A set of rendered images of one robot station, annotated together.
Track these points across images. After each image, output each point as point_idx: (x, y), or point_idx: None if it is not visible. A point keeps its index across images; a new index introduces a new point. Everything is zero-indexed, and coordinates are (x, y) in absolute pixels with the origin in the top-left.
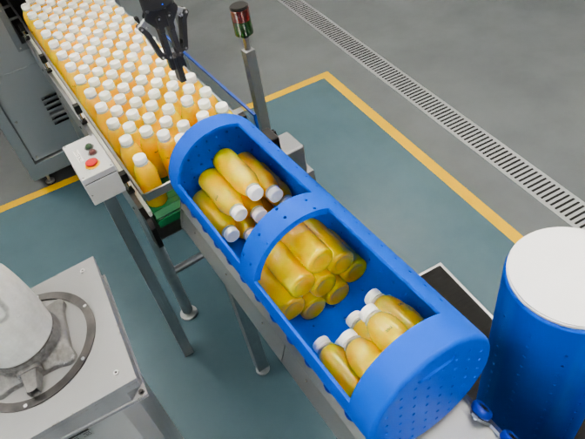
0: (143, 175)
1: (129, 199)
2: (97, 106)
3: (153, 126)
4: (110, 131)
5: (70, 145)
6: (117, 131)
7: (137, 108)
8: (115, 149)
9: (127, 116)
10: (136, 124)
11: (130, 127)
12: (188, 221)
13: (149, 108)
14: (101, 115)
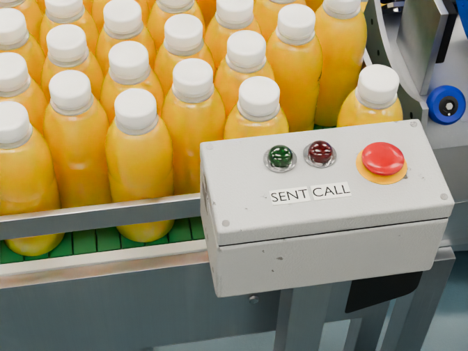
0: (402, 118)
1: (209, 303)
2: (8, 124)
3: (206, 47)
4: (148, 134)
5: (223, 207)
6: (161, 122)
7: (88, 53)
8: (158, 186)
9: (136, 69)
10: (155, 79)
11: (212, 70)
12: (452, 164)
13: (137, 21)
14: (29, 143)
